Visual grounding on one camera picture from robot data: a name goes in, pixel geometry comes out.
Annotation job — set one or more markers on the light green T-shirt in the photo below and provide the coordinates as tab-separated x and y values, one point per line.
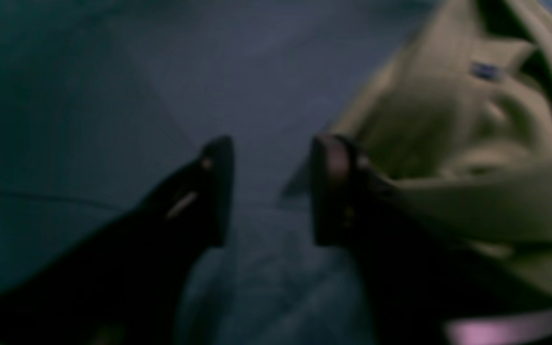
459	121

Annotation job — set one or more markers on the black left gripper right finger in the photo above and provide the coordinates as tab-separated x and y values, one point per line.
424	285

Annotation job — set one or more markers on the blue table cloth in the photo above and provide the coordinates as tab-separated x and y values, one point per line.
102	100

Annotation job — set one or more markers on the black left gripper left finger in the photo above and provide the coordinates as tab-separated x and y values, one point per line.
122	285

